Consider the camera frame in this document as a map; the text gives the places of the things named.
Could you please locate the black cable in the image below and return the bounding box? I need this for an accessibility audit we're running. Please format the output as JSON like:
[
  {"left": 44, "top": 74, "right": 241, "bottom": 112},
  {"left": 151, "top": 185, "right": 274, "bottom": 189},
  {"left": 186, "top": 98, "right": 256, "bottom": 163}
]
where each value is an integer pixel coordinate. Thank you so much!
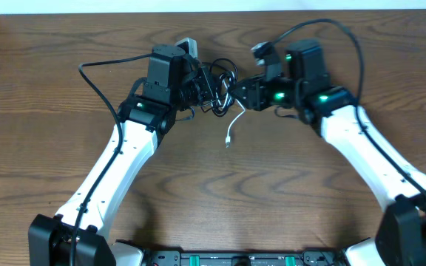
[{"left": 201, "top": 58, "right": 240, "bottom": 118}]

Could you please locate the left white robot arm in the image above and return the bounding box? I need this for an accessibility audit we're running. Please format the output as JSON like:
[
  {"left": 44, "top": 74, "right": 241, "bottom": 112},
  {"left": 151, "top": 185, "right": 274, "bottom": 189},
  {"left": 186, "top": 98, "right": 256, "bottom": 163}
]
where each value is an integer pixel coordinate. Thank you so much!
[{"left": 28, "top": 38, "right": 214, "bottom": 265}]

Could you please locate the white USB cable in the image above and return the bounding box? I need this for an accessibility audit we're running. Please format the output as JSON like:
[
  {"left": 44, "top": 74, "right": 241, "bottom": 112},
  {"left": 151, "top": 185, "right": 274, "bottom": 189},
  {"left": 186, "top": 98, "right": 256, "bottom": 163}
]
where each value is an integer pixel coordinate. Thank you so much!
[{"left": 212, "top": 73, "right": 247, "bottom": 149}]

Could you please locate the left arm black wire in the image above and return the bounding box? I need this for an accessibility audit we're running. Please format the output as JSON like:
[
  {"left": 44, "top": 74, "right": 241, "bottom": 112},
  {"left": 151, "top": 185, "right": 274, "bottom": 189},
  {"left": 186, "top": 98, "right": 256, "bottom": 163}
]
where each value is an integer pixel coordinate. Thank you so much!
[{"left": 68, "top": 53, "right": 155, "bottom": 266}]

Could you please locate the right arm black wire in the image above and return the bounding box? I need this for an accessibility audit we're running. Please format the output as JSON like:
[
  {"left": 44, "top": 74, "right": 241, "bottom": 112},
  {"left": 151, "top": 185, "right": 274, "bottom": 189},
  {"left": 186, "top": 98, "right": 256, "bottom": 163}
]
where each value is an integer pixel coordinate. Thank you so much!
[{"left": 271, "top": 18, "right": 426, "bottom": 222}]

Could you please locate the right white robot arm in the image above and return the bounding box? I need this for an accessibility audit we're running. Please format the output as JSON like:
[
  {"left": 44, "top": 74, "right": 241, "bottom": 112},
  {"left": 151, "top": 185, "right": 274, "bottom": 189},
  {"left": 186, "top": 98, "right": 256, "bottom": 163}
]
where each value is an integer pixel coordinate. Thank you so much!
[{"left": 229, "top": 39, "right": 426, "bottom": 265}]

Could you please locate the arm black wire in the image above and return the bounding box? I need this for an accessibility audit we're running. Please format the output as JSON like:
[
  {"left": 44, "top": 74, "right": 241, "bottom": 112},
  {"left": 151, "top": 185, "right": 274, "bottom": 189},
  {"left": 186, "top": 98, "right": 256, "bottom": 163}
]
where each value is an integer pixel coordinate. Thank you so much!
[
  {"left": 68, "top": 53, "right": 155, "bottom": 266},
  {"left": 271, "top": 18, "right": 426, "bottom": 222}
]

